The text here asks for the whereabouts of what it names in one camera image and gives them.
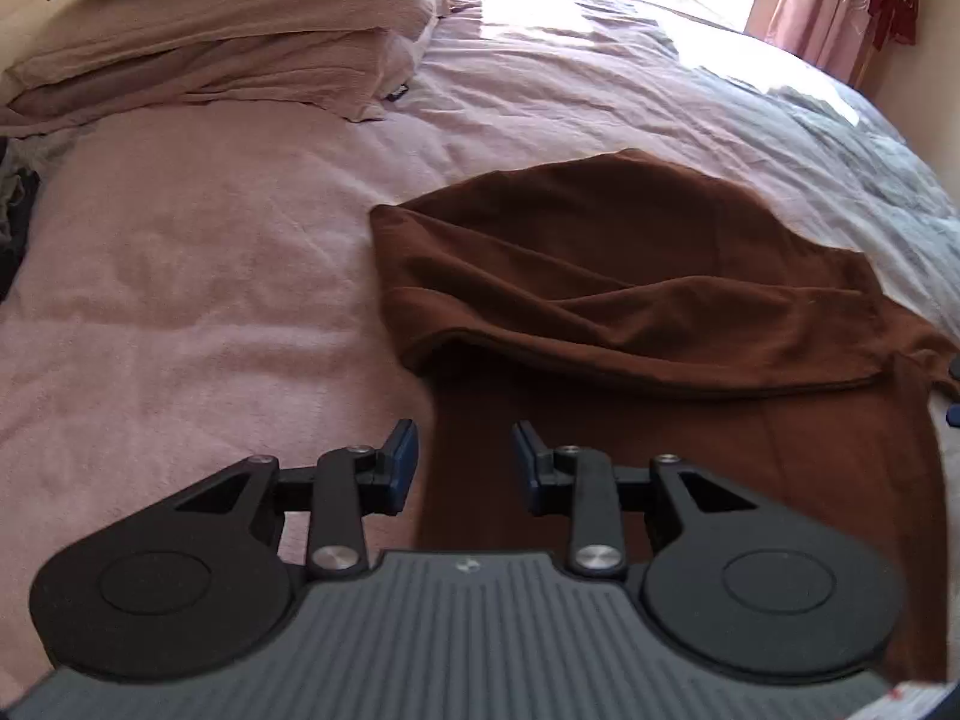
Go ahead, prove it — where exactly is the brown cloth garment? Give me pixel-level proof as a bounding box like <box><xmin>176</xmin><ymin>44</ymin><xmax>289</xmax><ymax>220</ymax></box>
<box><xmin>370</xmin><ymin>151</ymin><xmax>958</xmax><ymax>679</ymax></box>

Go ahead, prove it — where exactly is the pink pillow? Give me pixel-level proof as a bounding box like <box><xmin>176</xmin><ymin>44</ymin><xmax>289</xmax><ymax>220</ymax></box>
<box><xmin>2</xmin><ymin>0</ymin><xmax>452</xmax><ymax>137</ymax></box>

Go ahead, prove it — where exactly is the pink grey duvet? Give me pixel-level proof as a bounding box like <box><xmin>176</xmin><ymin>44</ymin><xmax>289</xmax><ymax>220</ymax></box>
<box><xmin>2</xmin><ymin>0</ymin><xmax>958</xmax><ymax>700</ymax></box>

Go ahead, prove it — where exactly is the pink curtain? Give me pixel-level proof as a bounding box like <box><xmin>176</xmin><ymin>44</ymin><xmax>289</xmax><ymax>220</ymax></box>
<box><xmin>763</xmin><ymin>0</ymin><xmax>872</xmax><ymax>85</ymax></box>

